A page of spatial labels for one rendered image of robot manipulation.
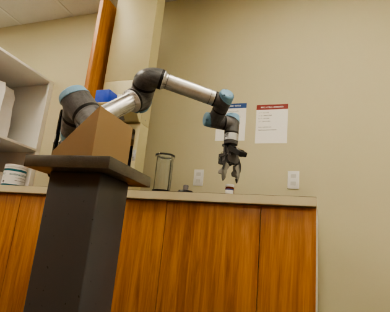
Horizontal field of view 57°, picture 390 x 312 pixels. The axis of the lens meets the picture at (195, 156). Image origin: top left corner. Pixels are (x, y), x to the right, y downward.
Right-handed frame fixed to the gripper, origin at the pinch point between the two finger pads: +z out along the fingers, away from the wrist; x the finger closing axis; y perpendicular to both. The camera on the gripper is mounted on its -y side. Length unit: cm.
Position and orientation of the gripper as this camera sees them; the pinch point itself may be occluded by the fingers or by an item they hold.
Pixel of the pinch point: (230, 179)
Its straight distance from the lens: 179.5
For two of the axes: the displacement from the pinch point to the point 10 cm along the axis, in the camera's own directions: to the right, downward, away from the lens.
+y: -5.4, 1.6, 8.3
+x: -8.4, -2.1, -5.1
